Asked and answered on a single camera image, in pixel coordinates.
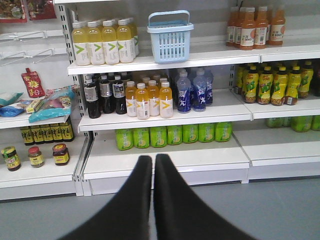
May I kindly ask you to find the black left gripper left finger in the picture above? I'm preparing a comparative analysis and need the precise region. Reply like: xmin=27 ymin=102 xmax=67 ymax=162
xmin=60 ymin=155 xmax=152 ymax=240

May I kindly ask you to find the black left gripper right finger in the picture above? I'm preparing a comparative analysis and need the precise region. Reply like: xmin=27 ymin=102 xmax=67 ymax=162
xmin=153 ymin=153 xmax=253 ymax=240

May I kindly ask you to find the light blue plastic basket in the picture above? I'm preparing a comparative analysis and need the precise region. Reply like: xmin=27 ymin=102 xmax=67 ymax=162
xmin=147 ymin=10 xmax=194 ymax=64

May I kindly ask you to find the green drink bottle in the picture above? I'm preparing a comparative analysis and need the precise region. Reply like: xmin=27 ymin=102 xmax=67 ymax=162
xmin=132 ymin=127 xmax=150 ymax=149
xmin=214 ymin=121 xmax=232 ymax=142
xmin=115 ymin=129 xmax=134 ymax=151
xmin=150 ymin=126 xmax=167 ymax=148
xmin=182 ymin=124 xmax=199 ymax=144
xmin=198 ymin=123 xmax=215 ymax=143
xmin=167 ymin=125 xmax=183 ymax=146

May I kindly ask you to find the chili sauce jar red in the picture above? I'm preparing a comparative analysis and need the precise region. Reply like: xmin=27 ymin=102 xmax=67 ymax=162
xmin=52 ymin=143 xmax=70 ymax=166

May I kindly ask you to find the sauce jar red lid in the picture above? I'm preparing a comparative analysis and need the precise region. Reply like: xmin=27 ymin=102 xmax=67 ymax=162
xmin=28 ymin=146 xmax=45 ymax=168

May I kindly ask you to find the orange vitamin drink bottle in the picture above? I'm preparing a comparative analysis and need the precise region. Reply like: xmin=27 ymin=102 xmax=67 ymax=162
xmin=147 ymin=80 xmax=160 ymax=116
xmin=135 ymin=83 xmax=150 ymax=120
xmin=125 ymin=81 xmax=137 ymax=117
xmin=159 ymin=81 xmax=173 ymax=119

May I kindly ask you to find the dark tea bottle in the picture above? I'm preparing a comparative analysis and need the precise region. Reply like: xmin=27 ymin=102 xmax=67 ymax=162
xmin=99 ymin=74 xmax=115 ymax=114
xmin=112 ymin=75 xmax=127 ymax=115
xmin=84 ymin=78 xmax=101 ymax=119

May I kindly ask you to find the blue sports drink bottle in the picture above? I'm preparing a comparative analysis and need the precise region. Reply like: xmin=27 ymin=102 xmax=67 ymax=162
xmin=177 ymin=71 xmax=191 ymax=113
xmin=192 ymin=67 xmax=207 ymax=112

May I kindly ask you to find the white store shelf unit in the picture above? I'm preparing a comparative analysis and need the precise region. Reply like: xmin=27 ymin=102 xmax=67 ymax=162
xmin=0 ymin=0 xmax=320 ymax=201

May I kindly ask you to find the blue snack bag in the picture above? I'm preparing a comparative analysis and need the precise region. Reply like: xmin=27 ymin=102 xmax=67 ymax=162
xmin=28 ymin=85 xmax=78 ymax=123

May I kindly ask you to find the sauce jar green lid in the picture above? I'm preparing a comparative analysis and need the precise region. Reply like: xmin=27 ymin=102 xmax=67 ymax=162
xmin=0 ymin=146 xmax=21 ymax=172

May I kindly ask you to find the yellow lemon tea bottle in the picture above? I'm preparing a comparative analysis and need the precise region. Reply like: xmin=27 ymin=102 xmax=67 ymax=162
xmin=270 ymin=66 xmax=288 ymax=106
xmin=284 ymin=65 xmax=301 ymax=106
xmin=244 ymin=65 xmax=259 ymax=104
xmin=257 ymin=66 xmax=274 ymax=105

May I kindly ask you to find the red sauce pouch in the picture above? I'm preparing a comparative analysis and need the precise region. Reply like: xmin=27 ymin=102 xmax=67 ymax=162
xmin=21 ymin=68 xmax=46 ymax=98

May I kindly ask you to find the pale yellow drink bottle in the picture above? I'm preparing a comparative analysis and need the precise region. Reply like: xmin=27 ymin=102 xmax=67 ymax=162
xmin=116 ymin=19 xmax=135 ymax=63
xmin=87 ymin=21 xmax=105 ymax=65
xmin=101 ymin=20 xmax=120 ymax=65
xmin=71 ymin=22 xmax=91 ymax=66

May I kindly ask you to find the orange C100 juice bottle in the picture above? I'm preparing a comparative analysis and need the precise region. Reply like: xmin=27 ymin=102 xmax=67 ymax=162
xmin=226 ymin=6 xmax=239 ymax=47
xmin=239 ymin=7 xmax=256 ymax=51
xmin=268 ymin=4 xmax=286 ymax=46
xmin=253 ymin=6 xmax=269 ymax=49

